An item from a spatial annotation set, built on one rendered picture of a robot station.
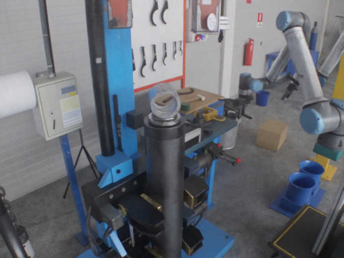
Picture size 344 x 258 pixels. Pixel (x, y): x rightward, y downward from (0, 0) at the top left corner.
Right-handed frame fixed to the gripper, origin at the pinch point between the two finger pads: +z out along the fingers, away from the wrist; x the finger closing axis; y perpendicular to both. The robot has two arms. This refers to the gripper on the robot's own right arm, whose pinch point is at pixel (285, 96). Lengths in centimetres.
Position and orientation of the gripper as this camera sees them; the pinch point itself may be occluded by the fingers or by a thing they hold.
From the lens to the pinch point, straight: 232.3
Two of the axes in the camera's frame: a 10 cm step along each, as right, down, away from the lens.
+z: -3.7, 7.3, 5.7
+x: 6.5, -2.4, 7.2
